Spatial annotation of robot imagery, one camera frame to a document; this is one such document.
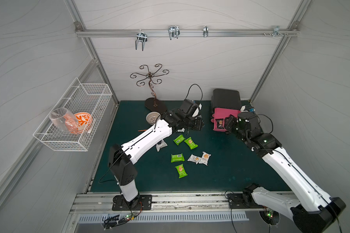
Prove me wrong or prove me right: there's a green cookie pack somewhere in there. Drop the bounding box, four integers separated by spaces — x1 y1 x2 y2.
176 164 188 179
173 135 185 146
184 137 198 150

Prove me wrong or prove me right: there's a black cookie pack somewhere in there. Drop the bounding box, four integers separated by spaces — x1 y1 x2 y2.
216 119 225 130

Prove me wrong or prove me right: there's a black pink drawer cabinet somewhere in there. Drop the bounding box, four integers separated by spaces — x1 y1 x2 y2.
211 88 242 132

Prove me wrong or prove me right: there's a green cookie pack barcode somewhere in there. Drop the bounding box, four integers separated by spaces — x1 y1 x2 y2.
171 153 185 163

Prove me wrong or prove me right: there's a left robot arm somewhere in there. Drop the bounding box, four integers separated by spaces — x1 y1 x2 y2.
108 99 204 205

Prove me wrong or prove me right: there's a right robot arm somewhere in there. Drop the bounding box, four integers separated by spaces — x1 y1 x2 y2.
224 111 346 233

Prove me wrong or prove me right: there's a brown metal hook stand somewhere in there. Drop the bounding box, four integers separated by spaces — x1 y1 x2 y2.
130 64 170 114

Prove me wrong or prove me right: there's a white patterned small bowl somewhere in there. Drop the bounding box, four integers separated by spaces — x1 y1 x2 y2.
146 112 161 125

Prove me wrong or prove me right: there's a white cookie pack lower left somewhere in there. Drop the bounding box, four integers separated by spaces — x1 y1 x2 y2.
187 154 201 164

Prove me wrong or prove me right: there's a green mat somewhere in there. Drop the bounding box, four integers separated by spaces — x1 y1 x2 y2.
91 101 289 193

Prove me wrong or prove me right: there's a white cookie pack lower right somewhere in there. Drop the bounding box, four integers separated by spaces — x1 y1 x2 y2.
199 151 211 166

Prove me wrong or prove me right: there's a green cookie pack bottom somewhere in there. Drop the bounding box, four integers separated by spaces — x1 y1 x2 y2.
176 164 188 179

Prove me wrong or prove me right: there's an orange patterned bowl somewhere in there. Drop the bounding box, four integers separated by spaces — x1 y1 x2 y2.
71 112 93 135

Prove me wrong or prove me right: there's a clear glass cup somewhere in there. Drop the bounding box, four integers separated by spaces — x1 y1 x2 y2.
49 108 79 133

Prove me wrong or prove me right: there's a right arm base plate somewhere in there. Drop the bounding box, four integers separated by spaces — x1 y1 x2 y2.
225 193 265 210

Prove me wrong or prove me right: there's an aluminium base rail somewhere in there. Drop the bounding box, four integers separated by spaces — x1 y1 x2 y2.
70 190 274 214

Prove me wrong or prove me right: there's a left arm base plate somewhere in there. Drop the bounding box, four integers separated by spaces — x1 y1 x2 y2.
112 195 153 211

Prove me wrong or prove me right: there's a white wire basket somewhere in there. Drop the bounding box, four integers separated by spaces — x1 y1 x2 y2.
33 78 112 151

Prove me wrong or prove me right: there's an aluminium top rail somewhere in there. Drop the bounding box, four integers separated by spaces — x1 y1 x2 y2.
75 28 300 38

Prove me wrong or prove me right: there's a white vented cable duct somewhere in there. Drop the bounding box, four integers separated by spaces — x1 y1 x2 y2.
78 211 249 224

